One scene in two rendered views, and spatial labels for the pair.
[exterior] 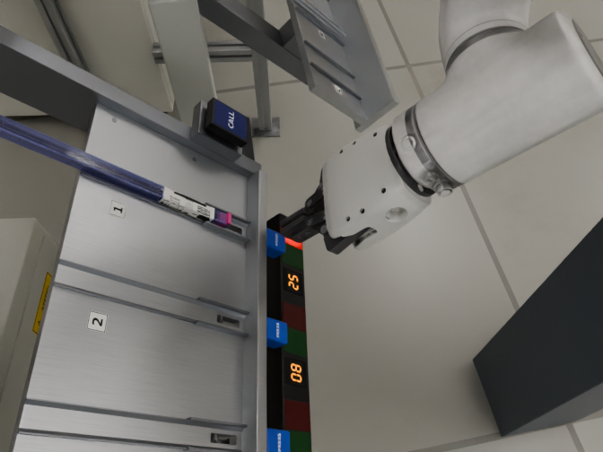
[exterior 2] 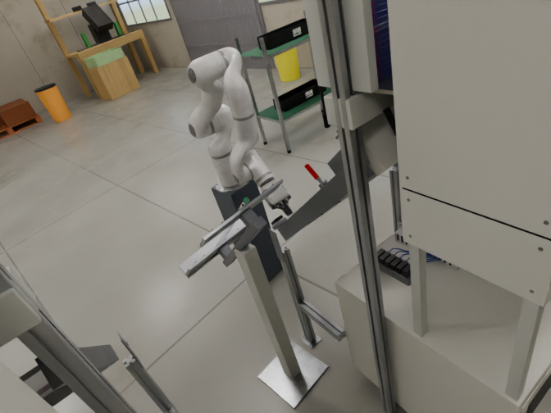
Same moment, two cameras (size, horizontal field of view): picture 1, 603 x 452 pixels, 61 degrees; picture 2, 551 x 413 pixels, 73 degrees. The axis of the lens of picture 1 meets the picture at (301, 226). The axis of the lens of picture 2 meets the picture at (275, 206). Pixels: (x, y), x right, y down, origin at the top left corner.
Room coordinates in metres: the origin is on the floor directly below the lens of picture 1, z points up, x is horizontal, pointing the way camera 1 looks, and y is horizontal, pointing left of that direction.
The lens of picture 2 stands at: (0.93, 1.19, 1.67)
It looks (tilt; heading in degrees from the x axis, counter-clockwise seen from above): 34 degrees down; 244
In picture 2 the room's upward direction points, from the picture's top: 17 degrees counter-clockwise
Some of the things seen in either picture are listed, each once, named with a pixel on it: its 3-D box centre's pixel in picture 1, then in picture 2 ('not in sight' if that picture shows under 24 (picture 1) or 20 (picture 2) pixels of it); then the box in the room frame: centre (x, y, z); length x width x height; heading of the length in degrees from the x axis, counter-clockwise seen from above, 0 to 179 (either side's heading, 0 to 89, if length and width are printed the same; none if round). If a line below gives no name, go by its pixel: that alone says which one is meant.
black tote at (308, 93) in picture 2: not in sight; (300, 94); (-1.24, -1.95, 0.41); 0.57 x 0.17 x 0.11; 2
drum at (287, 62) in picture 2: not in sight; (286, 59); (-2.36, -3.72, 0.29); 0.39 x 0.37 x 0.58; 101
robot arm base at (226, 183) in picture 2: not in sight; (227, 168); (0.31, -0.52, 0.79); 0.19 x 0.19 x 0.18
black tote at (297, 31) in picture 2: not in sight; (287, 33); (-1.24, -1.95, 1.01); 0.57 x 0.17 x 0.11; 2
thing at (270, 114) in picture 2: not in sight; (297, 80); (-1.24, -1.95, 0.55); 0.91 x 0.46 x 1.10; 2
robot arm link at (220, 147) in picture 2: not in sight; (220, 129); (0.28, -0.52, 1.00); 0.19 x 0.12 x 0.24; 0
